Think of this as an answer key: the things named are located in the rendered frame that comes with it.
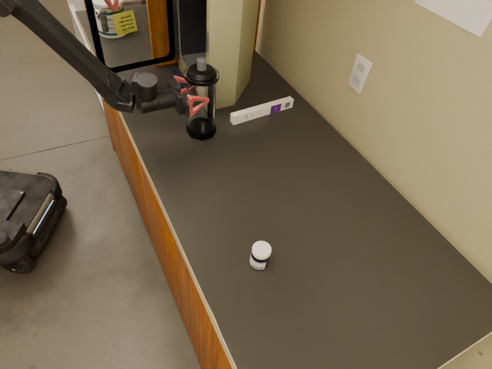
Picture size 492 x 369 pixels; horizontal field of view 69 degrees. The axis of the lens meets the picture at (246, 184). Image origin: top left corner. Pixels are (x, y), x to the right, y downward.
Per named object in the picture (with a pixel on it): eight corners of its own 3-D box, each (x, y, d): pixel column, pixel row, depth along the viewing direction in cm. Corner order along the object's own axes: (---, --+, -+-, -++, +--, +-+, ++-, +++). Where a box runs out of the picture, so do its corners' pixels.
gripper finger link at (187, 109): (203, 82, 113) (174, 87, 109) (212, 94, 108) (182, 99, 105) (203, 100, 118) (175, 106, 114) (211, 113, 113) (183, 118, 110)
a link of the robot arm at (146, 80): (121, 88, 111) (113, 109, 106) (117, 59, 101) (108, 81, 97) (159, 97, 112) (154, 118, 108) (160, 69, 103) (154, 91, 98)
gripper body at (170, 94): (172, 78, 113) (149, 83, 110) (184, 96, 107) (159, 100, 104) (173, 97, 117) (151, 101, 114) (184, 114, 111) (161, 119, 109)
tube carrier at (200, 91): (209, 116, 131) (210, 61, 115) (222, 134, 125) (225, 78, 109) (181, 123, 126) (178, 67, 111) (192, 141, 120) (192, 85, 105)
